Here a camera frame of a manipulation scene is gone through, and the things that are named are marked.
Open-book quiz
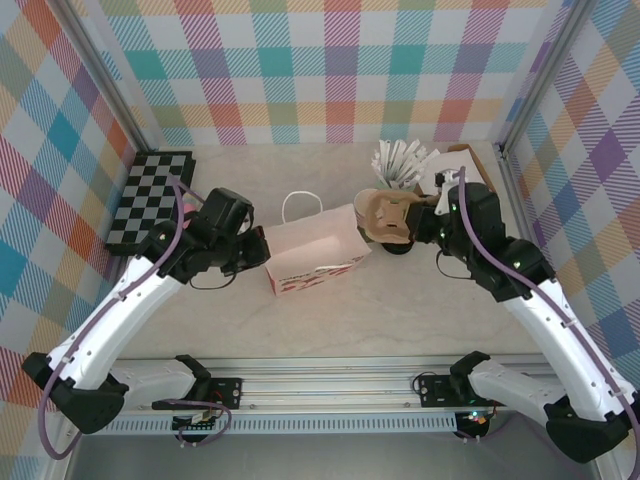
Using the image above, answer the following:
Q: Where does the small control board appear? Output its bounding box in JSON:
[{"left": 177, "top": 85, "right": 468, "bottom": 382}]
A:
[
  {"left": 172, "top": 410, "right": 221, "bottom": 435},
  {"left": 459, "top": 408, "right": 492, "bottom": 434}
]

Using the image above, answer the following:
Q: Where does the brown pulp cup carrier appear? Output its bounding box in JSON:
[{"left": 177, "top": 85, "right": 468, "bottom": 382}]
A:
[{"left": 362, "top": 188, "right": 420, "bottom": 246}]

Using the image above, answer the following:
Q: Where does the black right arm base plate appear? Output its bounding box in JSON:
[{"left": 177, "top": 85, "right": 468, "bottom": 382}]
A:
[{"left": 417, "top": 374, "right": 474, "bottom": 409}]

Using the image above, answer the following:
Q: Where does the aluminium right frame post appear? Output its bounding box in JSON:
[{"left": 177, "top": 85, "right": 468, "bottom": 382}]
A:
[{"left": 497, "top": 0, "right": 597, "bottom": 151}]

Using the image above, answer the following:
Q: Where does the white slotted cable duct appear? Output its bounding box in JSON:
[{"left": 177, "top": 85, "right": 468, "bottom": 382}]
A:
[{"left": 79, "top": 418, "right": 459, "bottom": 435}]

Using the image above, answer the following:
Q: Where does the aluminium side rail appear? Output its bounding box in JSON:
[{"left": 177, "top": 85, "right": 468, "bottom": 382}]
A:
[{"left": 497, "top": 142, "right": 576, "bottom": 371}]

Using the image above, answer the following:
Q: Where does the small left control board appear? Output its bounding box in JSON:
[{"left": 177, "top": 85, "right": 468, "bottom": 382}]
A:
[{"left": 172, "top": 410, "right": 221, "bottom": 435}]

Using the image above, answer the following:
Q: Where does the aluminium frame post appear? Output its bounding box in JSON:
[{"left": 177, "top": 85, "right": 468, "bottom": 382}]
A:
[
  {"left": 52, "top": 0, "right": 164, "bottom": 154},
  {"left": 497, "top": 0, "right": 597, "bottom": 151}
]

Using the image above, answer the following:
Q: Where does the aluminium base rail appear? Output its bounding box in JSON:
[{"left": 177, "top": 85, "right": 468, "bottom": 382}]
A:
[{"left": 54, "top": 355, "right": 609, "bottom": 414}]

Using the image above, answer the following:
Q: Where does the white red printed paper bag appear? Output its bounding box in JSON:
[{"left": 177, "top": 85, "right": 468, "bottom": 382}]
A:
[{"left": 264, "top": 191, "right": 372, "bottom": 297}]

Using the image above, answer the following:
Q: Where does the black grey chessboard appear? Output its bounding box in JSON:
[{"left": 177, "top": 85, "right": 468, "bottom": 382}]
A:
[{"left": 104, "top": 151, "right": 196, "bottom": 257}]

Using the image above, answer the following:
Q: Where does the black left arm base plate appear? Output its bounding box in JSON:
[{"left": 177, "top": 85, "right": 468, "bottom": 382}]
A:
[{"left": 199, "top": 377, "right": 244, "bottom": 412}]

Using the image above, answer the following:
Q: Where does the white napkin stack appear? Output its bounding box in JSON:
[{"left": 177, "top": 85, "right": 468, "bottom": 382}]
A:
[{"left": 424, "top": 149, "right": 484, "bottom": 191}]

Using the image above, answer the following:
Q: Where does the grey metal panel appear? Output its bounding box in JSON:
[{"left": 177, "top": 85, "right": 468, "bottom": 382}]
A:
[{"left": 64, "top": 433, "right": 601, "bottom": 480}]

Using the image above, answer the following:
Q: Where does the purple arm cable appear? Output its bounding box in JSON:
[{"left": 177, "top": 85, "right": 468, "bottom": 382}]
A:
[
  {"left": 39, "top": 172, "right": 234, "bottom": 459},
  {"left": 452, "top": 167, "right": 631, "bottom": 446}
]

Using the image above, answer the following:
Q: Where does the small right control board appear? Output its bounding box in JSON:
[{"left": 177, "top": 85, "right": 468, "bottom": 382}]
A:
[{"left": 459, "top": 408, "right": 492, "bottom": 434}]

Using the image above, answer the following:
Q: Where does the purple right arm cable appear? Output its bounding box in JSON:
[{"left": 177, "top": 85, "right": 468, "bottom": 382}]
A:
[{"left": 452, "top": 167, "right": 631, "bottom": 446}]

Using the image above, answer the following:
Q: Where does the brown cardboard napkin box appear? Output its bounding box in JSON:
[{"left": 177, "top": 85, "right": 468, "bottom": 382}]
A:
[{"left": 417, "top": 143, "right": 499, "bottom": 201}]

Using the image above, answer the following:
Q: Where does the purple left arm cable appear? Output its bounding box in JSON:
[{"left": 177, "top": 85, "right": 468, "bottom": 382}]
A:
[{"left": 39, "top": 172, "right": 234, "bottom": 459}]

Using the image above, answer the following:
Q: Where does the aluminium left frame post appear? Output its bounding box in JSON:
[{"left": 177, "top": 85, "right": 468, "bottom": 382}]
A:
[{"left": 52, "top": 0, "right": 164, "bottom": 154}]

